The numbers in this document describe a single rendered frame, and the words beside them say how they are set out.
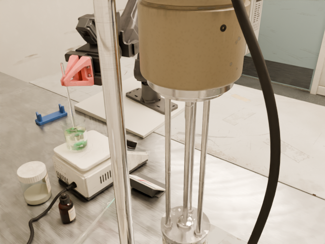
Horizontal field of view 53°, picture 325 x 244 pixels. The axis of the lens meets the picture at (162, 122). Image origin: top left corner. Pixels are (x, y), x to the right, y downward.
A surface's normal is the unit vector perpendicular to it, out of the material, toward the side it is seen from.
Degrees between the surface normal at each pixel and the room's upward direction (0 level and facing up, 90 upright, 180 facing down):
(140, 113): 2
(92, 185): 90
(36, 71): 90
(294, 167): 0
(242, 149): 0
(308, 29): 90
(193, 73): 90
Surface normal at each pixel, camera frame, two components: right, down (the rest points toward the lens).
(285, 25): -0.61, 0.40
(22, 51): 0.80, 0.29
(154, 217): -0.01, -0.87
